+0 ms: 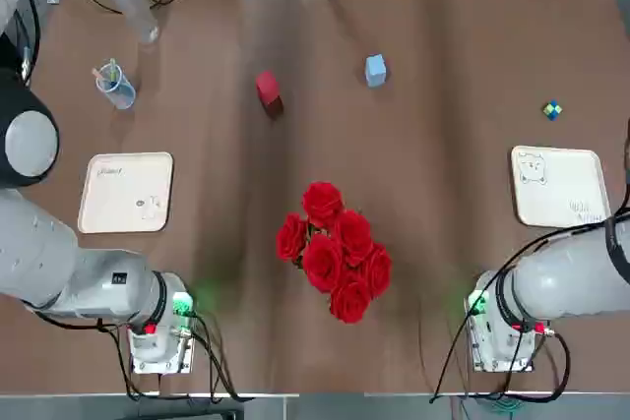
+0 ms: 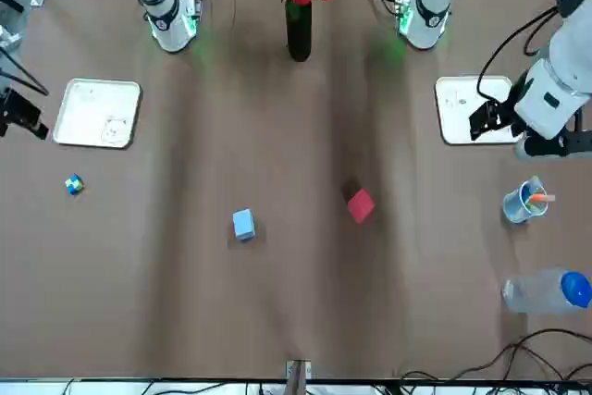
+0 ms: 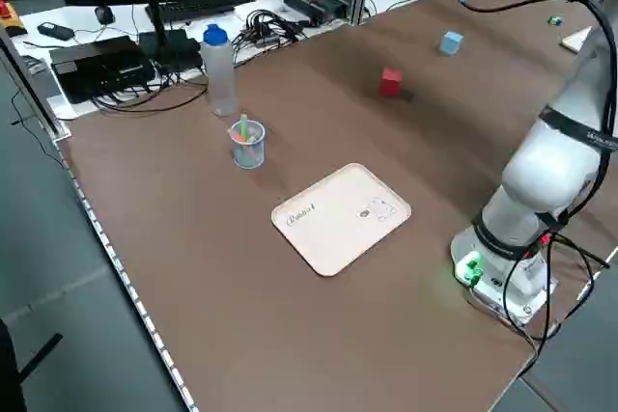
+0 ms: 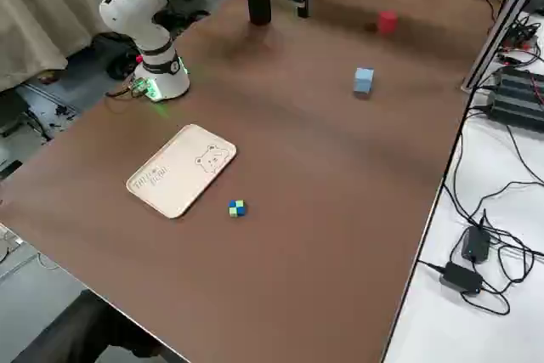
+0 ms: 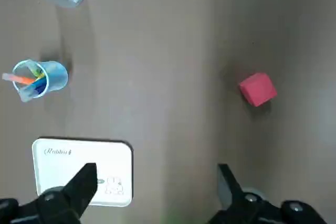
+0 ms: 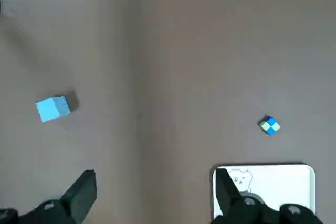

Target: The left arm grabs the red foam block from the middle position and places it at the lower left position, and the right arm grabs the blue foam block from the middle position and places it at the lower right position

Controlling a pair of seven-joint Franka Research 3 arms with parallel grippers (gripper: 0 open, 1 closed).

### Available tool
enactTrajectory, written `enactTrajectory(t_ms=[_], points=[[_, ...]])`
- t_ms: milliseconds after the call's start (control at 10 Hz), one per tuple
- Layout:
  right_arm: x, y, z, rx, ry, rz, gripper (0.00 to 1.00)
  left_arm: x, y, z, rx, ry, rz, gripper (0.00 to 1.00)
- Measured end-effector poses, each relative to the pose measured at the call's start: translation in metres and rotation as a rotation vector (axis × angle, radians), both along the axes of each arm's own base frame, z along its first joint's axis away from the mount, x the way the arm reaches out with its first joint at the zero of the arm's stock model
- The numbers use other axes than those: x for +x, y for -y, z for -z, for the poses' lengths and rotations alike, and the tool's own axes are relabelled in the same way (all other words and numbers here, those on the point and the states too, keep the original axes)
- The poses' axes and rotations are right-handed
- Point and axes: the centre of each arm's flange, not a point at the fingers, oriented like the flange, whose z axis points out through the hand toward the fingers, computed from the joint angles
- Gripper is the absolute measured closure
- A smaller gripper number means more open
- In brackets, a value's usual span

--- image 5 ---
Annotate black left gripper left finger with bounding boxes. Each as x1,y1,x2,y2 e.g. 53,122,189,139
0,163,98,224

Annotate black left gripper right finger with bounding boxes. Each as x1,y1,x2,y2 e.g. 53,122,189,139
208,163,329,224

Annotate red foam block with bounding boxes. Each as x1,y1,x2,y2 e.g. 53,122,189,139
238,72,278,108

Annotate white tray with rabbit print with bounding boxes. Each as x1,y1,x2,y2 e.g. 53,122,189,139
31,137,134,207

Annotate blue pen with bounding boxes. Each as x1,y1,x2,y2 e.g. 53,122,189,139
24,77,47,95

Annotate translucent blue cup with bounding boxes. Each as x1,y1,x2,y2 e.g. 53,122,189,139
12,59,69,103

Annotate orange pen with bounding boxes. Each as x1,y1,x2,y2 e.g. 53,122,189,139
2,72,37,85

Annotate green pen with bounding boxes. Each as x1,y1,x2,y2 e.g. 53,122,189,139
29,67,45,79

